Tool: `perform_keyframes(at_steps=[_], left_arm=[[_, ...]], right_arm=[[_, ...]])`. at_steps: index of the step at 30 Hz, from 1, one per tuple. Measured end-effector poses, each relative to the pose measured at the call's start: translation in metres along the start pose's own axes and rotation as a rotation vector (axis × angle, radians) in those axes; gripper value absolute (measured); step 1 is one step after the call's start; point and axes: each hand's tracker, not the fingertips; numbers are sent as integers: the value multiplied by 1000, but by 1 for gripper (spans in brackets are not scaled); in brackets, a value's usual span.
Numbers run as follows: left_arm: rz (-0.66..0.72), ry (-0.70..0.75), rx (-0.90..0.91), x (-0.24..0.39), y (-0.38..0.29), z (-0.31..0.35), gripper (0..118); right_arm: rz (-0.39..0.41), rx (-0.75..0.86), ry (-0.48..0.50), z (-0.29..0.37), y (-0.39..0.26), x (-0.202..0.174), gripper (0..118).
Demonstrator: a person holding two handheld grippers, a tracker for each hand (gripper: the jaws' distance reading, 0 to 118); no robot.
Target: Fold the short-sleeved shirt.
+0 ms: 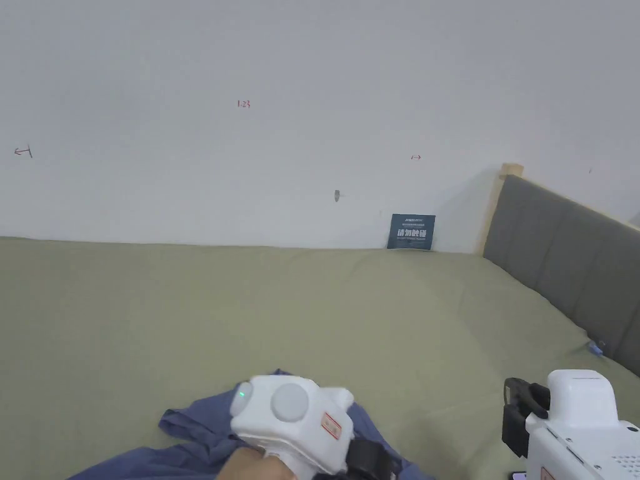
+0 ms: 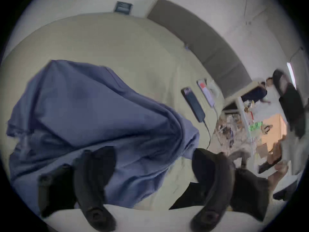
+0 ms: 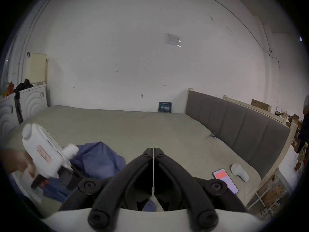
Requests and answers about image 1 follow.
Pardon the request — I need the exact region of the person's left hand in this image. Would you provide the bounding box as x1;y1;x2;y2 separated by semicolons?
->
219;446;302;480

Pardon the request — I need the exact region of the bed with pale green sheet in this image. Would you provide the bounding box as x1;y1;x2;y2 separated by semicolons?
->
0;236;640;480

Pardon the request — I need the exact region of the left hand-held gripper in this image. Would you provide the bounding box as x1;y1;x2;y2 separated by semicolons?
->
229;374;402;480

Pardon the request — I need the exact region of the dark blue shirt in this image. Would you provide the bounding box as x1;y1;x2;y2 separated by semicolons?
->
66;369;437;480

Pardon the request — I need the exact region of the dark blue printed card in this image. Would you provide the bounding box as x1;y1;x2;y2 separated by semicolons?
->
386;214;436;253

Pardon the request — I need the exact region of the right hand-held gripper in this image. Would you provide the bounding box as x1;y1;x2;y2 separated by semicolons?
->
502;369;640;480

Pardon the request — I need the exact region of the grey padded headboard wooden frame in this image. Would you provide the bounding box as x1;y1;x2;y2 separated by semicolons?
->
479;162;640;379

